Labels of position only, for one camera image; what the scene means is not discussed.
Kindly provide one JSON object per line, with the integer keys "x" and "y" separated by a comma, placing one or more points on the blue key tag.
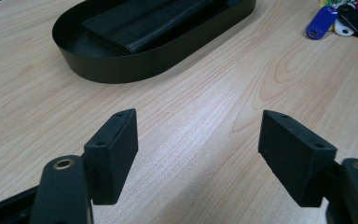
{"x": 321, "y": 21}

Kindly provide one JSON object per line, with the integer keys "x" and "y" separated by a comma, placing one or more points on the yellow key tag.
{"x": 324, "y": 3}

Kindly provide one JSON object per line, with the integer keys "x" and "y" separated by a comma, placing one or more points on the white key tag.
{"x": 343, "y": 30}

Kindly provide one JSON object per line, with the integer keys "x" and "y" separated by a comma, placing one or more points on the black textured wallet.
{"x": 149, "y": 25}

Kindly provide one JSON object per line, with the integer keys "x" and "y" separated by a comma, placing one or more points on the black oval tray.
{"x": 130, "y": 68}

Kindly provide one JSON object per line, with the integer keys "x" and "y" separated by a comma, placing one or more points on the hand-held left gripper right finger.
{"x": 295, "y": 161}

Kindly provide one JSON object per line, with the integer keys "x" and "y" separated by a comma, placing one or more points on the black key tag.
{"x": 354, "y": 20}

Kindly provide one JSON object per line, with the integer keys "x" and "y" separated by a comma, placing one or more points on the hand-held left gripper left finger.
{"x": 112, "y": 168}

